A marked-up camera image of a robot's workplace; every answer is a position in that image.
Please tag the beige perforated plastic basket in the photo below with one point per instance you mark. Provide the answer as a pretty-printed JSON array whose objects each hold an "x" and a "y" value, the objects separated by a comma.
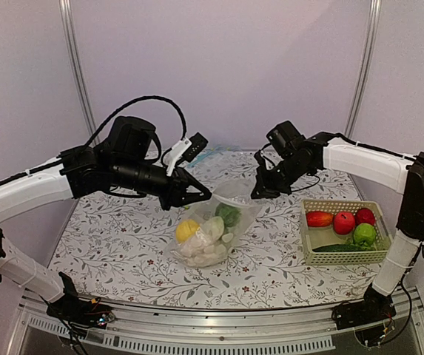
[{"x": 315, "y": 237}]

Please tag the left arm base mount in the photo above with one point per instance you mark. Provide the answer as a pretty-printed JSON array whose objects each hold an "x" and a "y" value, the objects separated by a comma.
[{"x": 70, "y": 308}]

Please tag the white toy cauliflower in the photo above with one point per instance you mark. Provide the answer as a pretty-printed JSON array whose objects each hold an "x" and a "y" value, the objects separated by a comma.
[{"x": 201, "y": 251}]

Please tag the light green toy apple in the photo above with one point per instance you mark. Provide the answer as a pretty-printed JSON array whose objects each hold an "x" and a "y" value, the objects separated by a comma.
[{"x": 230, "y": 214}]

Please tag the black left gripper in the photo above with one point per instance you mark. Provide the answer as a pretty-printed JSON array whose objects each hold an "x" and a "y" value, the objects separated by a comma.
[{"x": 175, "y": 194}]

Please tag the floral patterned table mat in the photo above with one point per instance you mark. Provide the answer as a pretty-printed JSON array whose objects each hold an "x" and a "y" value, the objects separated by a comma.
[{"x": 118, "y": 248}]

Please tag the clear bag with blue zipper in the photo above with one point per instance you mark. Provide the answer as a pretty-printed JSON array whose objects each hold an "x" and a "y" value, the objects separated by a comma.
[{"x": 211, "y": 153}]

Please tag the left aluminium corner post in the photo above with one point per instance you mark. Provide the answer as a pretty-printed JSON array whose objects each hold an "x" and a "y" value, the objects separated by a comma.
[{"x": 75, "y": 63}]

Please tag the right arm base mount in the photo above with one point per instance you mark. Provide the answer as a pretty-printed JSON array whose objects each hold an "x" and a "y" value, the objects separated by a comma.
[{"x": 374, "y": 307}]

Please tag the right aluminium corner post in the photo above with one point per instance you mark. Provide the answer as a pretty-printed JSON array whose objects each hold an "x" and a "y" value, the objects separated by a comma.
[{"x": 365, "y": 65}]

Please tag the red toy tomato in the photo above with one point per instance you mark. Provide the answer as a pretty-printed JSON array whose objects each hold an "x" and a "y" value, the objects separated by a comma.
[{"x": 364, "y": 216}]

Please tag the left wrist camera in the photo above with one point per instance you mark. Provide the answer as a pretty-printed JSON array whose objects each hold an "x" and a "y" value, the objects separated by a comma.
[{"x": 185, "y": 150}]

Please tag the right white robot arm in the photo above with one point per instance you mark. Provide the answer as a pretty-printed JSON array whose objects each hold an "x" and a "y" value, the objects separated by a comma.
[{"x": 402, "y": 173}]

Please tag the white toy radish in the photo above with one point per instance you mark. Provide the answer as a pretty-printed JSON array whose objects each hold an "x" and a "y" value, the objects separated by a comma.
[{"x": 213, "y": 230}]

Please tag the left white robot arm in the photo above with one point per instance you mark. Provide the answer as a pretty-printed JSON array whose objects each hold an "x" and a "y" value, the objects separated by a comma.
[{"x": 119, "y": 161}]

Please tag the aluminium front rail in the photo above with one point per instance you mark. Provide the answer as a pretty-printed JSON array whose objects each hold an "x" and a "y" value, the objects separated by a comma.
[{"x": 152, "y": 329}]

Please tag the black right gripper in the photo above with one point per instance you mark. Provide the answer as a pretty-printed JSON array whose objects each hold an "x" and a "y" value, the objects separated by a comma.
[{"x": 264, "y": 188}]

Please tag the red toy apple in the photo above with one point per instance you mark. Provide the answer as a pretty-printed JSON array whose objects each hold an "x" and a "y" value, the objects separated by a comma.
[{"x": 344, "y": 223}]

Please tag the dark green toy cucumber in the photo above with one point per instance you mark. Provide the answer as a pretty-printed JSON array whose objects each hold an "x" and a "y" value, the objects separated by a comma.
[{"x": 338, "y": 248}]

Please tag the aluminium corner post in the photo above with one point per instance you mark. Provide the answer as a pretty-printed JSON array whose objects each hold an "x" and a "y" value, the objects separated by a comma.
[
  {"x": 365, "y": 65},
  {"x": 75, "y": 63}
]

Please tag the green toy lime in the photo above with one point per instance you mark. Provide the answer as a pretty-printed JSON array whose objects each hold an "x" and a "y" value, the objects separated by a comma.
[{"x": 364, "y": 235}]

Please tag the frosted white zip top bag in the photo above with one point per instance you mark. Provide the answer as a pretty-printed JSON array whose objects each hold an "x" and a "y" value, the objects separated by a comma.
[{"x": 234, "y": 193}]

